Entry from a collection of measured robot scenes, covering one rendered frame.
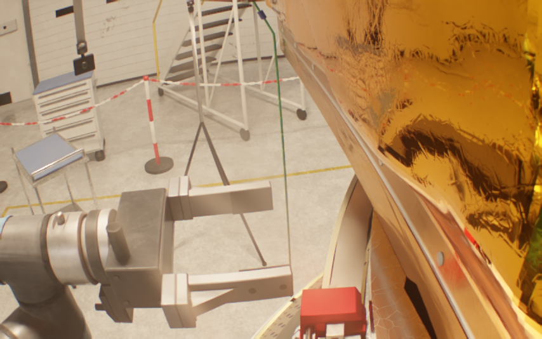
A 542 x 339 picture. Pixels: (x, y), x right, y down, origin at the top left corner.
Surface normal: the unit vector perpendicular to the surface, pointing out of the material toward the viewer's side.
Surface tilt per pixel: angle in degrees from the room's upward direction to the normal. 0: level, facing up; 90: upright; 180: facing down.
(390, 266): 0
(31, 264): 76
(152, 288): 90
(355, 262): 0
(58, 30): 90
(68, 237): 35
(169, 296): 0
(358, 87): 87
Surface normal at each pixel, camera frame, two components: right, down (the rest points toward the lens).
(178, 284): -0.08, -0.88
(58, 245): 0.03, -0.28
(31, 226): -0.05, -0.74
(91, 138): 0.30, 0.41
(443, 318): -0.99, 0.12
